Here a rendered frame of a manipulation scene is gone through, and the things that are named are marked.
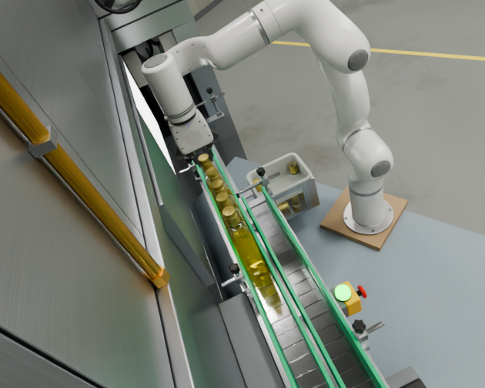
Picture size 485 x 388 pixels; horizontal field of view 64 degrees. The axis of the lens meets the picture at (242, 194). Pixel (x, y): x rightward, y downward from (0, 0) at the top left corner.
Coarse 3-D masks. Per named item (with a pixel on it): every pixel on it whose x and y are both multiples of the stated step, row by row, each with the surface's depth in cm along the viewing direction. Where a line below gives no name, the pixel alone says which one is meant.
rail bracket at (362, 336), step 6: (354, 324) 85; (360, 324) 85; (378, 324) 88; (384, 324) 88; (354, 330) 88; (360, 330) 84; (366, 330) 88; (372, 330) 88; (360, 336) 87; (366, 336) 87; (360, 342) 88; (366, 348) 92; (366, 354) 92
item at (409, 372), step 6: (402, 372) 92; (408, 372) 91; (414, 372) 91; (390, 378) 92; (396, 378) 91; (402, 378) 91; (408, 378) 91; (414, 378) 90; (390, 384) 91; (396, 384) 90; (402, 384) 90; (408, 384) 90; (414, 384) 89; (420, 384) 89
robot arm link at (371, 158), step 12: (360, 132) 123; (372, 132) 123; (348, 144) 125; (360, 144) 120; (372, 144) 118; (384, 144) 119; (348, 156) 125; (360, 156) 119; (372, 156) 116; (384, 156) 116; (360, 168) 120; (372, 168) 117; (384, 168) 118; (348, 180) 137; (360, 180) 124; (372, 180) 125; (360, 192) 135; (372, 192) 134
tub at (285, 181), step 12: (288, 156) 154; (264, 168) 154; (276, 168) 156; (288, 168) 157; (300, 168) 152; (252, 180) 155; (276, 180) 156; (288, 180) 154; (300, 180) 143; (276, 192) 142
